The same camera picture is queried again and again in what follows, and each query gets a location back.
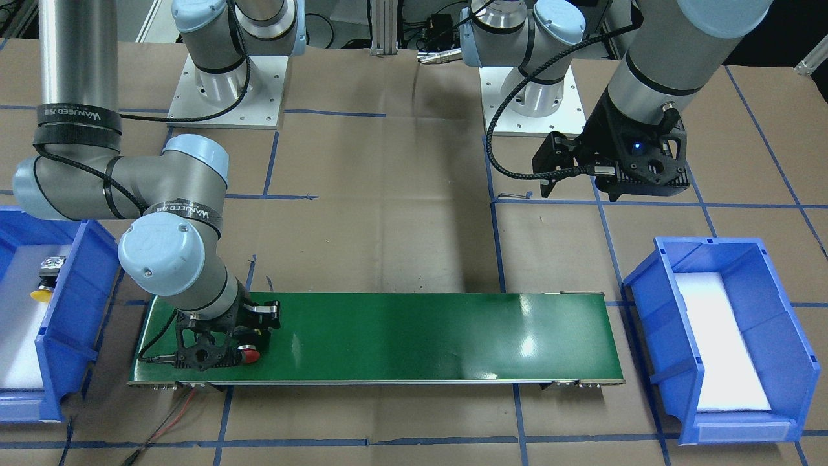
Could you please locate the aluminium frame post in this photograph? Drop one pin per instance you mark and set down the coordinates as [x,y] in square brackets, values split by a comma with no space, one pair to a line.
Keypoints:
[384,27]

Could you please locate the red push button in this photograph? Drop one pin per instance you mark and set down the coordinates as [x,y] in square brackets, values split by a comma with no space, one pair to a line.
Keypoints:
[248,354]

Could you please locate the blue plastic bin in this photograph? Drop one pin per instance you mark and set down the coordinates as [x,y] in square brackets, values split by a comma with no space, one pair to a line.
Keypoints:
[785,363]
[67,342]

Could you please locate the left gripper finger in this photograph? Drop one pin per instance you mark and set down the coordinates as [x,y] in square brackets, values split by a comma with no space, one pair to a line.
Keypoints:
[546,187]

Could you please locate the green conveyor belt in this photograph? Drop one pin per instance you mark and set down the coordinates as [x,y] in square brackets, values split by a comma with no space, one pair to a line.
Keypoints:
[354,338]

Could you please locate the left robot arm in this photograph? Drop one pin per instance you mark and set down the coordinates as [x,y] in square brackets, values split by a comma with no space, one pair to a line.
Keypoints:
[524,54]

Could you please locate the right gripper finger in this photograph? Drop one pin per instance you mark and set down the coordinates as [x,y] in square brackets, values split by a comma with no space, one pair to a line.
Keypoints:
[265,316]

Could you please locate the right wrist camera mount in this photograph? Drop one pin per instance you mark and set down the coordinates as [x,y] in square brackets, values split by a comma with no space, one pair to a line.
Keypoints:
[201,344]

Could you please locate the yellow push button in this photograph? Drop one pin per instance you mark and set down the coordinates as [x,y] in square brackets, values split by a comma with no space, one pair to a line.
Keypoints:
[48,273]

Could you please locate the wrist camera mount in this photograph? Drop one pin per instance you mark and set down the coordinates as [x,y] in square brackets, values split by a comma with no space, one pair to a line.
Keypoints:
[201,344]
[647,159]

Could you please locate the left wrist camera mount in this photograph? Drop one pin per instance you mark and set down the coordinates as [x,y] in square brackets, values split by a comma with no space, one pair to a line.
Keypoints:
[647,159]

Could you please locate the white foam pad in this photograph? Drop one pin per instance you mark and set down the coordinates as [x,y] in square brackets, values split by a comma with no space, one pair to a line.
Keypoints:
[22,317]
[730,381]

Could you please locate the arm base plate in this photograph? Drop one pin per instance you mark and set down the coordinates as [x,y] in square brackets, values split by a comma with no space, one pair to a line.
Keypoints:
[536,110]
[199,94]

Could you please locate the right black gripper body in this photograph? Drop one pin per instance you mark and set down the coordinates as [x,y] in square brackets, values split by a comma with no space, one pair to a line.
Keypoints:
[266,312]

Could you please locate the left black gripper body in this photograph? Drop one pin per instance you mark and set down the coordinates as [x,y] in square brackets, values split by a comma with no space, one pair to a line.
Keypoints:
[599,134]

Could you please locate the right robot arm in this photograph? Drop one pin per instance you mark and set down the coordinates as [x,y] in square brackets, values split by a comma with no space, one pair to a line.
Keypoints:
[174,201]

